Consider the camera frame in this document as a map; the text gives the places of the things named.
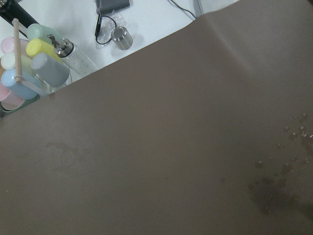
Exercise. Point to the blue plastic cup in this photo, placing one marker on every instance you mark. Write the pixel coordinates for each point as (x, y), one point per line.
(21, 90)

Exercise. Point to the grey plastic cup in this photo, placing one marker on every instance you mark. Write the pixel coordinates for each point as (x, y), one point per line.
(54, 73)

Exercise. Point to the steel calibration weight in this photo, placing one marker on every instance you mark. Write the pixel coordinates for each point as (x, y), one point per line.
(121, 38)

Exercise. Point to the glass pump bottle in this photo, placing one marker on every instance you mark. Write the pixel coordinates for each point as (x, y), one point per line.
(72, 56)

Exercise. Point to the green plastic cup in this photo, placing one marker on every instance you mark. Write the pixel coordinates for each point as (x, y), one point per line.
(38, 31)

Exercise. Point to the yellow plastic cup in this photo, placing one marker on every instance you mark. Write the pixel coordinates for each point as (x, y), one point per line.
(36, 46)

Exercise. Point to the white plastic cup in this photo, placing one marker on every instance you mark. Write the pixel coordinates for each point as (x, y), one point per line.
(8, 62)

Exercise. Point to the wooden cup rack rod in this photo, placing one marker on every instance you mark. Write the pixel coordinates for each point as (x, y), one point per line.
(18, 62)

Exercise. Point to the pink plastic cup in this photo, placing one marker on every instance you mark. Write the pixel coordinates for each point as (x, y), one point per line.
(7, 45)

